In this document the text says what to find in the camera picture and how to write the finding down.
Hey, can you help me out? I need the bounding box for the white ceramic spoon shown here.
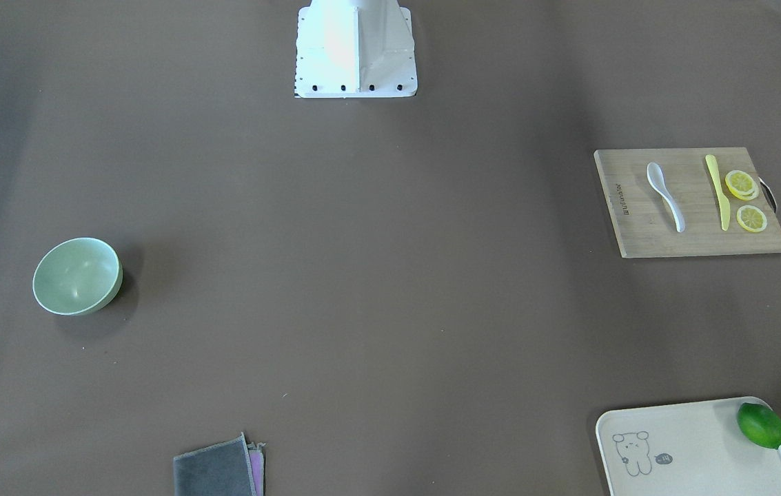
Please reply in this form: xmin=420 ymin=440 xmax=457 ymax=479
xmin=646 ymin=161 xmax=687 ymax=233

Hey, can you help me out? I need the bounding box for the light green bowl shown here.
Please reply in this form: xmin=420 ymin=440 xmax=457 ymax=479
xmin=32 ymin=238 xmax=123 ymax=316

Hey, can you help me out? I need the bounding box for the wooden cutting board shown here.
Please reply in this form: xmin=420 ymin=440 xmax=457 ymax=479
xmin=593 ymin=147 xmax=781 ymax=258

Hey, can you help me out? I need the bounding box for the grey folded cloth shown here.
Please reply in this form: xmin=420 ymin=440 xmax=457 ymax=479
xmin=173 ymin=433 xmax=266 ymax=495

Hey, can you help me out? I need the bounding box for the yellow plastic knife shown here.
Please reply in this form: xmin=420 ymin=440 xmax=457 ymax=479
xmin=704 ymin=154 xmax=731 ymax=231

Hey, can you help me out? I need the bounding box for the single lemon slice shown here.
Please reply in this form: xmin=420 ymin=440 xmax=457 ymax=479
xmin=736 ymin=205 xmax=769 ymax=234

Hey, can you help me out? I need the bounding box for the cream tray with bear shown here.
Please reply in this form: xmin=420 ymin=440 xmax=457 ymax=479
xmin=595 ymin=396 xmax=781 ymax=495

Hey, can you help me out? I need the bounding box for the green lime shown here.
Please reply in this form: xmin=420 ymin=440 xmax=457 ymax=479
xmin=736 ymin=402 xmax=781 ymax=450

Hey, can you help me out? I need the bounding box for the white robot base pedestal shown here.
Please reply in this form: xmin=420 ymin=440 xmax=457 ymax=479
xmin=294 ymin=1 xmax=418 ymax=99

